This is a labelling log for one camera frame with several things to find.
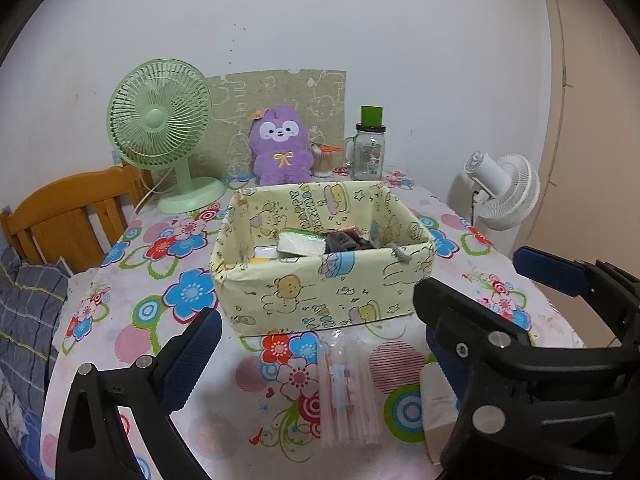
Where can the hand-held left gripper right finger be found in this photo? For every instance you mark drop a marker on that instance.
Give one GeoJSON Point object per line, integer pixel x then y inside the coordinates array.
{"type": "Point", "coordinates": [442, 365]}

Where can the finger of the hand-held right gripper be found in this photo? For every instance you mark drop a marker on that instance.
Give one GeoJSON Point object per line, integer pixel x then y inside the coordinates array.
{"type": "Point", "coordinates": [550, 270]}

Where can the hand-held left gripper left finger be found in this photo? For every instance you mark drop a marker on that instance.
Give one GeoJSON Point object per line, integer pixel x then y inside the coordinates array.
{"type": "Point", "coordinates": [192, 360]}

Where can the white tissue pack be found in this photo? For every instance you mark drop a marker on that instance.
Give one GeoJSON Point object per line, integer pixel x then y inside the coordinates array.
{"type": "Point", "coordinates": [437, 410]}

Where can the yellow cartoon printed packet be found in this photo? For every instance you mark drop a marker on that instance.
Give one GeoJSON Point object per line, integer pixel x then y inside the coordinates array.
{"type": "Point", "coordinates": [261, 260]}

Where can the yellow cartoon storage box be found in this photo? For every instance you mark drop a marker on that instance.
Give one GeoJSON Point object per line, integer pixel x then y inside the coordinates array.
{"type": "Point", "coordinates": [300, 295]}

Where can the dark grey cloth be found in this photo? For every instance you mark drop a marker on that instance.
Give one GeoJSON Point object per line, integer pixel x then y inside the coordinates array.
{"type": "Point", "coordinates": [345, 244]}

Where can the white green sponge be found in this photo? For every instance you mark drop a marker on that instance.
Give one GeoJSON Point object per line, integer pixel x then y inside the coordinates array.
{"type": "Point", "coordinates": [300, 242]}

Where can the floral tablecloth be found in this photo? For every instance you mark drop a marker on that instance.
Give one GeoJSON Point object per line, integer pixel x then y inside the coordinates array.
{"type": "Point", "coordinates": [240, 410]}

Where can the white floor fan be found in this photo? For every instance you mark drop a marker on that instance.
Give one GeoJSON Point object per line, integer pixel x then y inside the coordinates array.
{"type": "Point", "coordinates": [510, 195]}

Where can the clear plastic packet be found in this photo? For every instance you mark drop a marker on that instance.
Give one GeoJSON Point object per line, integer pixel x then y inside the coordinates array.
{"type": "Point", "coordinates": [345, 400]}

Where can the grey fabric strip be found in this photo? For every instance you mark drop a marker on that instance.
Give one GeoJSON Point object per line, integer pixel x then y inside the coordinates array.
{"type": "Point", "coordinates": [401, 255]}

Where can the beige door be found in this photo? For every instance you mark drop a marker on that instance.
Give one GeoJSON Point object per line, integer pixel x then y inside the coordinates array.
{"type": "Point", "coordinates": [600, 135]}

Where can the grey plaid blanket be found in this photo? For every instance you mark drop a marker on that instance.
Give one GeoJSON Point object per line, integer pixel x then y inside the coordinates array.
{"type": "Point", "coordinates": [25, 310]}

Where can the blue patterned bed sheet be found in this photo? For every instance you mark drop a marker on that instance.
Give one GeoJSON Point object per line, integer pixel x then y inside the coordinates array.
{"type": "Point", "coordinates": [15, 420]}

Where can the purple plush toy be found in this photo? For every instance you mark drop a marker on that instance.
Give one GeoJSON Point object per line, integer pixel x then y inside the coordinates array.
{"type": "Point", "coordinates": [282, 170]}

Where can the glass jar mug green lid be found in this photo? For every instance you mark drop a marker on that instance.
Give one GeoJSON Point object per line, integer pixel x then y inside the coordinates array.
{"type": "Point", "coordinates": [367, 160]}

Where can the toothpick jar with orange lid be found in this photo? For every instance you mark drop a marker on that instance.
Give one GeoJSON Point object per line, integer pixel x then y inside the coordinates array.
{"type": "Point", "coordinates": [321, 165]}

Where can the green desk fan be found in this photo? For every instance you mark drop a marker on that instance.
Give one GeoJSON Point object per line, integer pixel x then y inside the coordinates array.
{"type": "Point", "coordinates": [155, 120]}

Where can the beige cartoon wall mat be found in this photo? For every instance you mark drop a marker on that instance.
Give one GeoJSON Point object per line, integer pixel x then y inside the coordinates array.
{"type": "Point", "coordinates": [230, 105]}

